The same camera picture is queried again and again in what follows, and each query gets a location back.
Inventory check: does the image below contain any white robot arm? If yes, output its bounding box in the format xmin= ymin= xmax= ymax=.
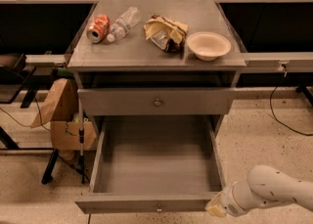
xmin=205 ymin=165 xmax=313 ymax=217

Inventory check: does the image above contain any clear plastic water bottle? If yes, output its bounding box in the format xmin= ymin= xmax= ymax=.
xmin=107 ymin=7 xmax=141 ymax=43

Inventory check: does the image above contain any grey drawer cabinet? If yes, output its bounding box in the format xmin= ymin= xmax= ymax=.
xmin=68 ymin=0 xmax=246 ymax=130

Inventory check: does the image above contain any silver black tripod pole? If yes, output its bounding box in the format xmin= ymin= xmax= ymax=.
xmin=78 ymin=99 xmax=85 ymax=184

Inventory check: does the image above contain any crumpled yellow chip bag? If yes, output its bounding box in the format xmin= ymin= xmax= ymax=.
xmin=144 ymin=15 xmax=189 ymax=53

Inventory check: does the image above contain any white paper bowl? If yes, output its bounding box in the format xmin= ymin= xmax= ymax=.
xmin=186 ymin=32 xmax=231 ymax=61

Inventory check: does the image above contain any brown cardboard box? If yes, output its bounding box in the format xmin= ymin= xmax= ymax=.
xmin=30 ymin=78 xmax=98 ymax=152

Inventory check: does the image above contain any black floor cable right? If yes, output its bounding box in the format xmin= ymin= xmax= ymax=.
xmin=269 ymin=85 xmax=313 ymax=137

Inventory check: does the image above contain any black stand left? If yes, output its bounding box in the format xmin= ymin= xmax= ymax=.
xmin=0 ymin=53 xmax=59 ymax=185

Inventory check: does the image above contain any grey drawer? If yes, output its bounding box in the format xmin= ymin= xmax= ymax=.
xmin=78 ymin=88 xmax=236 ymax=115
xmin=75 ymin=115 xmax=226 ymax=214

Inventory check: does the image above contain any crushed orange soda can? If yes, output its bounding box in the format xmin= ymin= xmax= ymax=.
xmin=86 ymin=14 xmax=110 ymax=43

